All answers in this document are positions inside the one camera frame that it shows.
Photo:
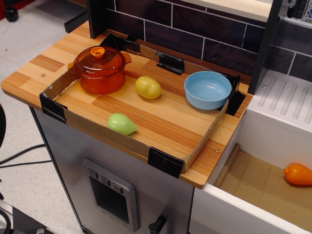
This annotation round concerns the green plastic pear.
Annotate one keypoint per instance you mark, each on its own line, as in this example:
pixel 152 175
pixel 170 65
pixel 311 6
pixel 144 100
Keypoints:
pixel 122 124

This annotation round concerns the light blue bowl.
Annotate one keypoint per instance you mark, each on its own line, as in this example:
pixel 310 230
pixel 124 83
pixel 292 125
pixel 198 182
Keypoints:
pixel 207 90

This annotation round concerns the yellow plastic potato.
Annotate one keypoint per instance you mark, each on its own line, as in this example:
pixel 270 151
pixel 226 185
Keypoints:
pixel 148 87

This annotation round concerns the orange transparent pot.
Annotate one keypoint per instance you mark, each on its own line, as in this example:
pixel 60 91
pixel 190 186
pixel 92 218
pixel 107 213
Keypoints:
pixel 100 86

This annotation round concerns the orange transparent pot lid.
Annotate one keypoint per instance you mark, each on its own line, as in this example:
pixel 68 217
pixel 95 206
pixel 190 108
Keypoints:
pixel 100 61

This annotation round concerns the grey toy dishwasher cabinet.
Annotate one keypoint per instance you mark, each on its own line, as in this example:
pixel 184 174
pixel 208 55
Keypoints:
pixel 110 191

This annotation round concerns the black dishwasher knob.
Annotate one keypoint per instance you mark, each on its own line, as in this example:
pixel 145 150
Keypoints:
pixel 156 227

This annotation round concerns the white toy sink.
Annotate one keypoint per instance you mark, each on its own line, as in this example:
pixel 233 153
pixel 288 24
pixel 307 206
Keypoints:
pixel 247 192

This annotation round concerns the orange plastic carrot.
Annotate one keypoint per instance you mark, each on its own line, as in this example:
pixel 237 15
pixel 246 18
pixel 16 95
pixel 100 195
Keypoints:
pixel 298 174

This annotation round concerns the black caster wheel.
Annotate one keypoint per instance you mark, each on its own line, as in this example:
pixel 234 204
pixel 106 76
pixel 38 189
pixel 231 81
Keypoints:
pixel 11 12

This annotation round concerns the black upright post right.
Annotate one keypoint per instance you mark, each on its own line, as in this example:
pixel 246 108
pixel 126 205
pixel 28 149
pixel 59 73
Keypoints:
pixel 267 46

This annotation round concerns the black upright post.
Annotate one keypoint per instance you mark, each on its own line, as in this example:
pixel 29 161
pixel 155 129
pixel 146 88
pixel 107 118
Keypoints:
pixel 98 15
pixel 267 46

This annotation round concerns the black upright post left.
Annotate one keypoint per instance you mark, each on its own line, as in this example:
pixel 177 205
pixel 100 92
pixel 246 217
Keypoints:
pixel 98 15

